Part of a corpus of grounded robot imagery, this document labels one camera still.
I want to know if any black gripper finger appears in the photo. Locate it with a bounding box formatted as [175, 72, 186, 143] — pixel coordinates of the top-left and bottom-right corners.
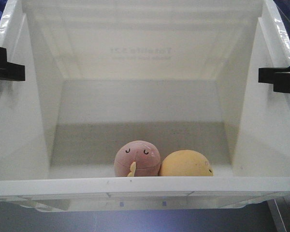
[0, 47, 25, 81]
[258, 66, 290, 94]

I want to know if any white plastic tote box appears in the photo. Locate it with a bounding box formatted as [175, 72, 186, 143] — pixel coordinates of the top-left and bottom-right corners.
[0, 0, 290, 212]

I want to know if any yellow plush ball toy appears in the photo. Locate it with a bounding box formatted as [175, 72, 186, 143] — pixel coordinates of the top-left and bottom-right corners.
[159, 150, 214, 176]

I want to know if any pink plush ball toy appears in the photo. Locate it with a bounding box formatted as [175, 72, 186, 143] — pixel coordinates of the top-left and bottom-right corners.
[114, 141, 161, 177]

